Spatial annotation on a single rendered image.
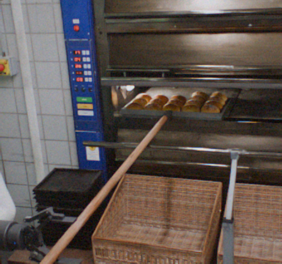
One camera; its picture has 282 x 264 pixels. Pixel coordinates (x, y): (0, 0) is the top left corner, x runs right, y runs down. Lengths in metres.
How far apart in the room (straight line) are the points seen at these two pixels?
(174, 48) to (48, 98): 0.78
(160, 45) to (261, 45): 0.49
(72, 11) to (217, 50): 0.76
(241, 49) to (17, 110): 1.32
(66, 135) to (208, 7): 1.08
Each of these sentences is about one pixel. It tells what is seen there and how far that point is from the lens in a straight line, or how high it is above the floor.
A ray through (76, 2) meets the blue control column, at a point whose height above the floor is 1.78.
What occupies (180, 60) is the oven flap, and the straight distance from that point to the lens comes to 2.49.
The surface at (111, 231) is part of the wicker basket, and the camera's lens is 2.67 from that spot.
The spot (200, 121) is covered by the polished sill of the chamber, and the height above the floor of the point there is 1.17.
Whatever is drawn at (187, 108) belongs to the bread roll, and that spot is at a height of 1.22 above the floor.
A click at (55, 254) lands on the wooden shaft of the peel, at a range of 1.54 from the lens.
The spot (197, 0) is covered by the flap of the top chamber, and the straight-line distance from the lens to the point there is 2.44.
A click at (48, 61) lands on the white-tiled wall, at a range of 2.78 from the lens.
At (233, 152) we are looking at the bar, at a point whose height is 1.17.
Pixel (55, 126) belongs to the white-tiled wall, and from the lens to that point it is 2.87.
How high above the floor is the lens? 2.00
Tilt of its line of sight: 19 degrees down
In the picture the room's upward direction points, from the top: 4 degrees counter-clockwise
